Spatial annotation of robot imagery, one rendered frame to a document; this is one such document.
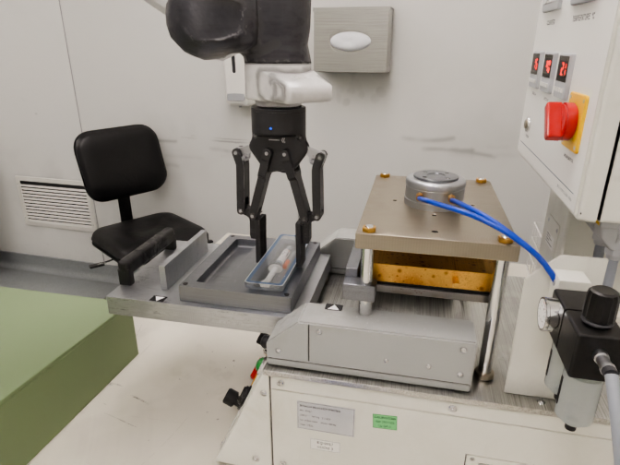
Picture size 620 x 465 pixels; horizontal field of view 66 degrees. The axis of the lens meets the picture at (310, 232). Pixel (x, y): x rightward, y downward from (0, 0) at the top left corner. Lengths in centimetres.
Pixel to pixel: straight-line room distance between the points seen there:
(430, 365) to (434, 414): 7
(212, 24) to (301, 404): 48
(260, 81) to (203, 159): 189
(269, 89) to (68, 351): 51
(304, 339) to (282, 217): 184
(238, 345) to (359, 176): 141
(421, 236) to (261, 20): 32
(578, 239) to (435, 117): 156
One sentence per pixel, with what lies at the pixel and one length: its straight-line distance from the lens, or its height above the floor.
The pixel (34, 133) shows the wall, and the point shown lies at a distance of 309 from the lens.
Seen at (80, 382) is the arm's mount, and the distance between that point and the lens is 90.
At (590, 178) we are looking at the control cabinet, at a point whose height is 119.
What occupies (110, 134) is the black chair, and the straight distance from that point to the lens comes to 244.
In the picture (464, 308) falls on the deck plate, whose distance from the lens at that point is 79.
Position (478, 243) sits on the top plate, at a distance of 56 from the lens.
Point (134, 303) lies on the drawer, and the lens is 75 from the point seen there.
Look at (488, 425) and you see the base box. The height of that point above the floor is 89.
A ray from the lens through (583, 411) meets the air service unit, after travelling 52.
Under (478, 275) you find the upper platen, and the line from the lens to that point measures 61.
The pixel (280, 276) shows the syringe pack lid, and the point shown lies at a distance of 68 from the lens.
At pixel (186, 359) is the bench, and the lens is 98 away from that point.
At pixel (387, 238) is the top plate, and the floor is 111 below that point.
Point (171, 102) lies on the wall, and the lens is 253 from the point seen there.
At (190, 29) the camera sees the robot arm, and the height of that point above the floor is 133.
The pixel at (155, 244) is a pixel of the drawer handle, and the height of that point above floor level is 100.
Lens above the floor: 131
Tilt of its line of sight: 22 degrees down
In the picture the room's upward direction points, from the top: straight up
